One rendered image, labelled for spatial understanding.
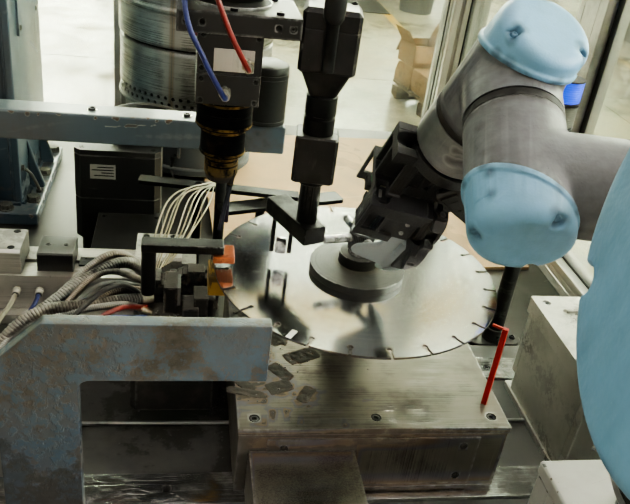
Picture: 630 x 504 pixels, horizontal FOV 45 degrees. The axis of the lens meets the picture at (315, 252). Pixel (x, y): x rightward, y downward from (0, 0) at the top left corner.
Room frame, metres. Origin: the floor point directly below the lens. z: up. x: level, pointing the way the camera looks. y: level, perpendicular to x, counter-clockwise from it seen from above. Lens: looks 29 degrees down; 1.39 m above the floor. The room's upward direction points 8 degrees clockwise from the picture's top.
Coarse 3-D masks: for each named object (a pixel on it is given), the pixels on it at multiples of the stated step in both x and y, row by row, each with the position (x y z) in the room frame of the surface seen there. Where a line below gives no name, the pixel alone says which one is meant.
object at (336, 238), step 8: (344, 216) 0.80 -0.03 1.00; (352, 224) 0.78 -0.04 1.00; (352, 232) 0.76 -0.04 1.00; (328, 240) 0.74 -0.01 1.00; (336, 240) 0.75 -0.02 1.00; (344, 240) 0.75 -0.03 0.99; (352, 240) 0.75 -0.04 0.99; (360, 240) 0.75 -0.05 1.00; (368, 240) 0.75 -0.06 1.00; (360, 256) 0.75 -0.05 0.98
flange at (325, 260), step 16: (320, 256) 0.77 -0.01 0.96; (336, 256) 0.77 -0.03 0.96; (352, 256) 0.75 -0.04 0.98; (320, 272) 0.73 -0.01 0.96; (336, 272) 0.74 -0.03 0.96; (352, 272) 0.74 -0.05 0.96; (368, 272) 0.74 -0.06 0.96; (384, 272) 0.75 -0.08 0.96; (400, 272) 0.76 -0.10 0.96; (336, 288) 0.71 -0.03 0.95; (352, 288) 0.71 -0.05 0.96; (368, 288) 0.71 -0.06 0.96; (384, 288) 0.72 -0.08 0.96
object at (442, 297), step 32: (256, 224) 0.85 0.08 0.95; (256, 256) 0.76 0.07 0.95; (288, 256) 0.77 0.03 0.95; (448, 256) 0.83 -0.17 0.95; (224, 288) 0.69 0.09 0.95; (256, 288) 0.70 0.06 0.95; (288, 288) 0.70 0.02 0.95; (320, 288) 0.71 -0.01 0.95; (416, 288) 0.74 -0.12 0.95; (448, 288) 0.75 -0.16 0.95; (480, 288) 0.76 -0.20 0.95; (288, 320) 0.64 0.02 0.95; (320, 320) 0.65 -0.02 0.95; (352, 320) 0.66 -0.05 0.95; (384, 320) 0.67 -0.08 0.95; (416, 320) 0.68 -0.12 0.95; (448, 320) 0.68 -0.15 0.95; (480, 320) 0.69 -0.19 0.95; (352, 352) 0.60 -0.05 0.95; (384, 352) 0.61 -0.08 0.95; (416, 352) 0.62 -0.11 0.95
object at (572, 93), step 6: (576, 78) 0.96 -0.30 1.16; (582, 78) 0.96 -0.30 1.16; (570, 84) 0.94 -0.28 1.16; (576, 84) 0.94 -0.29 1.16; (582, 84) 0.94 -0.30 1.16; (564, 90) 0.94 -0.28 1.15; (570, 90) 0.94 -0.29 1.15; (576, 90) 0.94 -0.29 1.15; (582, 90) 0.95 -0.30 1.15; (564, 96) 0.94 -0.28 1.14; (570, 96) 0.94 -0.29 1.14; (576, 96) 0.94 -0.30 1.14; (564, 102) 0.94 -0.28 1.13; (570, 102) 0.94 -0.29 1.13; (576, 102) 0.94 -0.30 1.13
